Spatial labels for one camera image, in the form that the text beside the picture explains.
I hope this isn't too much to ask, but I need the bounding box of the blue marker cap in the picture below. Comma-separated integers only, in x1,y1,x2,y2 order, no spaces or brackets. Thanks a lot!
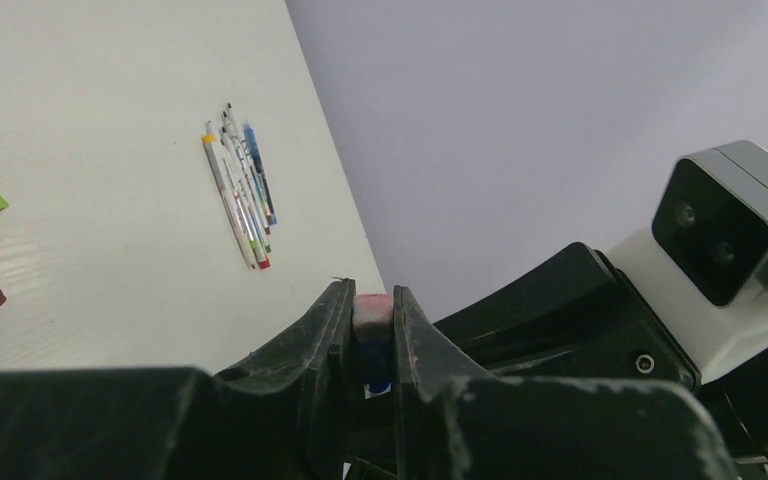
351,294,394,396

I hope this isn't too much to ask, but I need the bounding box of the brown cap marker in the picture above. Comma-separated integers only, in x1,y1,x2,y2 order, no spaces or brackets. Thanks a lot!
201,120,258,270

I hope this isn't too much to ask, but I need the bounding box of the red cap marker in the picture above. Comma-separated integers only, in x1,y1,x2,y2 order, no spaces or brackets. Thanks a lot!
220,128,271,270

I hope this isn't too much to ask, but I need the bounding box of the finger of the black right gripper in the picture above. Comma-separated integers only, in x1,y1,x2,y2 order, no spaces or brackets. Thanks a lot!
435,242,701,391

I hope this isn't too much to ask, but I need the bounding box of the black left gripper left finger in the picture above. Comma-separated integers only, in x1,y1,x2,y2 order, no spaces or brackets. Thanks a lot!
0,279,356,479

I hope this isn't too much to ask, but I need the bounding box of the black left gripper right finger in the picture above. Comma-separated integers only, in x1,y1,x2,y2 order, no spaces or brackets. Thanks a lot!
393,286,737,479

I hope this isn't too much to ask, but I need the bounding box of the green cap marker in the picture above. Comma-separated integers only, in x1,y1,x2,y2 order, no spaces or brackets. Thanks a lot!
221,111,272,255

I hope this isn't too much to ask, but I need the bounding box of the blue gel pen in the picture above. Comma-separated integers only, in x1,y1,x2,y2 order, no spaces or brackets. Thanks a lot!
243,120,277,225

